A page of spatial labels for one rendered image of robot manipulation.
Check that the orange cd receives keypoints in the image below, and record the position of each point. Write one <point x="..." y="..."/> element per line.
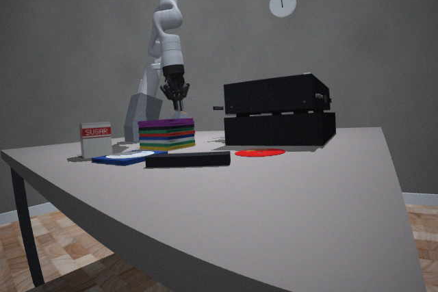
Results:
<point x="180" y="115"/>

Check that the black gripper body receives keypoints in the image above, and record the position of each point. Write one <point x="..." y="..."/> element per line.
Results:
<point x="172" y="73"/>

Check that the red cd with green label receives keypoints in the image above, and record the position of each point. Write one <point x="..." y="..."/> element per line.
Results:
<point x="262" y="152"/>

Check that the silver cd disc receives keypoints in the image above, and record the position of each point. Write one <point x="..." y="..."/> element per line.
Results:
<point x="126" y="155"/>

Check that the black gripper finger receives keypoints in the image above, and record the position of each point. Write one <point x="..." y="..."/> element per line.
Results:
<point x="172" y="95"/>
<point x="184" y="87"/>

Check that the black flat bar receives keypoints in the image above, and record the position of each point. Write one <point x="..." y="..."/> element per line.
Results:
<point x="191" y="159"/>

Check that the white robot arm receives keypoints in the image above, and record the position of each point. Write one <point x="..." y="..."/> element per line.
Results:
<point x="170" y="51"/>

